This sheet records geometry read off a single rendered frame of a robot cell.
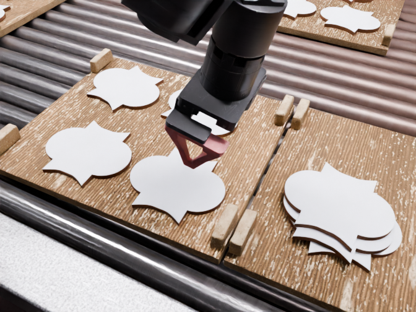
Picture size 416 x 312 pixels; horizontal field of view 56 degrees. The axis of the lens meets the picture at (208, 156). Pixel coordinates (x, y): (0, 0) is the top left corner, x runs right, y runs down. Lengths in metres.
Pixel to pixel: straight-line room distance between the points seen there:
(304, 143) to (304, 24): 0.42
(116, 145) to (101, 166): 0.05
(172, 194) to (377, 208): 0.28
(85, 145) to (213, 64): 0.33
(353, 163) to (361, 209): 0.11
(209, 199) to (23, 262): 0.26
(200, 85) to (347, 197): 0.27
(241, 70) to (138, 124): 0.35
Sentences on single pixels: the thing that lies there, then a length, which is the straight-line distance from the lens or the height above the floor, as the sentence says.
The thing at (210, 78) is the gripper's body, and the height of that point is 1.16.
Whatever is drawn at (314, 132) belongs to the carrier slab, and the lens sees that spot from 0.69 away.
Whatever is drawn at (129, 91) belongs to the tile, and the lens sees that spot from 0.75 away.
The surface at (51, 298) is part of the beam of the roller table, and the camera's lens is 0.55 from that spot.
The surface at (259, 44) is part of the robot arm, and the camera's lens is 0.36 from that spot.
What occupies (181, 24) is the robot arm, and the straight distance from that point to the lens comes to 0.33.
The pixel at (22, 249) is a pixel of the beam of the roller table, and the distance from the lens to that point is 0.60.
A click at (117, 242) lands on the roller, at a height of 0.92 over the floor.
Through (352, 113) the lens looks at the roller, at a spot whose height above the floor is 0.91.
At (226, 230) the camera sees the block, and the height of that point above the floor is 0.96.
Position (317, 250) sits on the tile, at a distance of 0.53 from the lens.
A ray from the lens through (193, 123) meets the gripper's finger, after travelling 0.40.
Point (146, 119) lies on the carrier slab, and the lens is 0.70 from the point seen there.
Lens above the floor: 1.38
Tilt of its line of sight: 45 degrees down
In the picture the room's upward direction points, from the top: straight up
